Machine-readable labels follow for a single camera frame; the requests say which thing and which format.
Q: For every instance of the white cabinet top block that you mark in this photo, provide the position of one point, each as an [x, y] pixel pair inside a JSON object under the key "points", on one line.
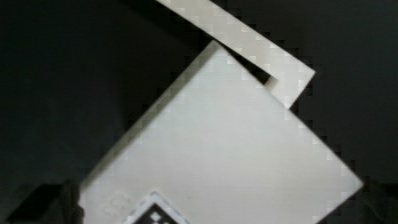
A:
{"points": [[219, 162]]}

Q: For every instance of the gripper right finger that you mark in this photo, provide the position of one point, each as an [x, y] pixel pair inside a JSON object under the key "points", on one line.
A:
{"points": [[375, 202]]}

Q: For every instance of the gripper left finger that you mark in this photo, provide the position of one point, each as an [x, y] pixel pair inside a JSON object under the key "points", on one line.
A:
{"points": [[50, 206]]}

